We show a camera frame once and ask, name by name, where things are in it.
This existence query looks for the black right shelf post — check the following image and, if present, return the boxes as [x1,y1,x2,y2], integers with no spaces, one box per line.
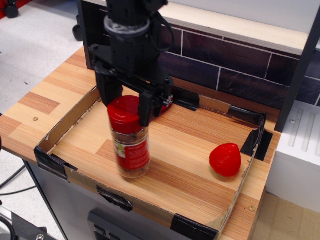
[274,8,320,133]

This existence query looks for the black shelf post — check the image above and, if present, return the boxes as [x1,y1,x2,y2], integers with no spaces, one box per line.
[77,0,110,70]
[274,8,320,133]

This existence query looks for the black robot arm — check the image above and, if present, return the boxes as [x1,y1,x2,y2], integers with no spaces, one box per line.
[89,0,175,127]

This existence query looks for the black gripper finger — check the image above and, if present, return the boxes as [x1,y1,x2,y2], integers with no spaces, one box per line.
[138,90,163,127]
[95,67,123,107]

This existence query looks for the black left shelf post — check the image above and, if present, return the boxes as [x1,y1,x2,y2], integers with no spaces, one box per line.
[77,0,110,70]

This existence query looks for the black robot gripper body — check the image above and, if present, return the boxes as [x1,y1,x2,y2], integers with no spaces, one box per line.
[89,16,174,105]

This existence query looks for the red toy strawberry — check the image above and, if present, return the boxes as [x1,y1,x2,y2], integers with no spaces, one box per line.
[209,143,242,177]

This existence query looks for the grey cabinet under table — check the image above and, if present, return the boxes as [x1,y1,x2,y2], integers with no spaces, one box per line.
[26,163,180,240]

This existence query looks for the light wooden shelf board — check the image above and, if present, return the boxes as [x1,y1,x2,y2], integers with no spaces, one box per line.
[82,0,310,57]

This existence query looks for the black metal bracket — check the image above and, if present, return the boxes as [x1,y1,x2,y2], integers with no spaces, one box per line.
[0,205,52,240]

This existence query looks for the black floor cables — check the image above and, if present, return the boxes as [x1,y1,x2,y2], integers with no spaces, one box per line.
[0,164,37,197]

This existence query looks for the black caster wheel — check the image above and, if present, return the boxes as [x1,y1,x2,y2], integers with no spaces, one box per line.
[0,0,19,19]

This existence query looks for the red toy chili pepper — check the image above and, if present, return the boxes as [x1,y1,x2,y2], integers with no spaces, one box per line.
[159,102,173,116]

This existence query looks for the white grooved side unit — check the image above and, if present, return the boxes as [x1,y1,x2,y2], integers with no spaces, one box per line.
[265,48,320,215]

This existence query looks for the red-capped basil spice bottle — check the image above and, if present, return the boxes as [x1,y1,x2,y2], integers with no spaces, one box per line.
[107,95,151,179]

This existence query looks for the taped cardboard fence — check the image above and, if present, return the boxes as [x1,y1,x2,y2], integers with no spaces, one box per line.
[35,86,279,240]

